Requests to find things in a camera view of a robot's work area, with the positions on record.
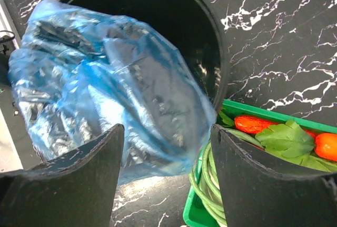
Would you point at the black trash bin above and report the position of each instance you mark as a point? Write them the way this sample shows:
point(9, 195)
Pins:
point(190, 25)

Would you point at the green leafy vegetable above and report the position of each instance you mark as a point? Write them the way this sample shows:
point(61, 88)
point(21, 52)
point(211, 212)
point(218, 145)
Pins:
point(286, 140)

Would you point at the detached blue trash bag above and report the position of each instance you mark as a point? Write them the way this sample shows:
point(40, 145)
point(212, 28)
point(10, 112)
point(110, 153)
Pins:
point(79, 72)

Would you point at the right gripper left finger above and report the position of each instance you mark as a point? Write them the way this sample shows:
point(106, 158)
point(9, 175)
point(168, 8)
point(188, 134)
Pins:
point(74, 189)

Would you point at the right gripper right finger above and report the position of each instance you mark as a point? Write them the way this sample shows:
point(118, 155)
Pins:
point(259, 189)

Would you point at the orange carrot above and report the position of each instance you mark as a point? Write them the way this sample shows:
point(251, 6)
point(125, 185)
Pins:
point(251, 124)

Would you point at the green vegetable basket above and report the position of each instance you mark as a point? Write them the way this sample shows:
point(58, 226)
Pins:
point(194, 213)

